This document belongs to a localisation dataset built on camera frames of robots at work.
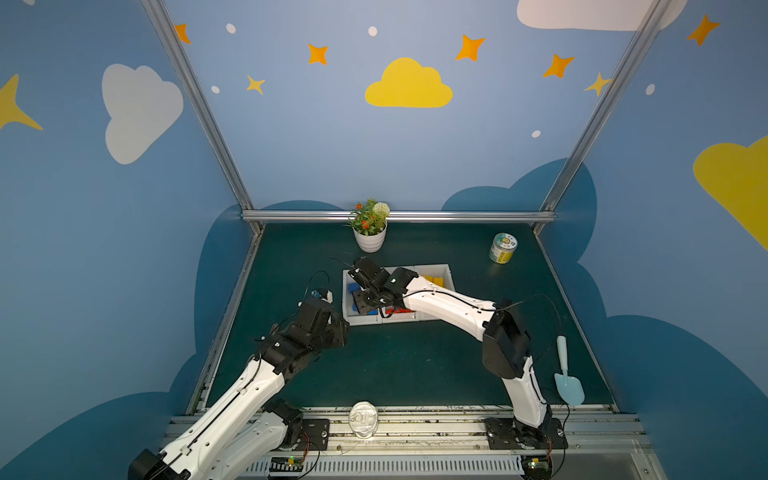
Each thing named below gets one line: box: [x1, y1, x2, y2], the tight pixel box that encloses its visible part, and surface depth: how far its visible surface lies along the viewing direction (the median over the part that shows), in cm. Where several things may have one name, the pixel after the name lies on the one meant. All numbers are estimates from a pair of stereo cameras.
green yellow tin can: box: [489, 232, 518, 265], surface depth 110 cm
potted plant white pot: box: [347, 198, 391, 253], surface depth 108 cm
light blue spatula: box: [554, 335, 585, 407], surface depth 84 cm
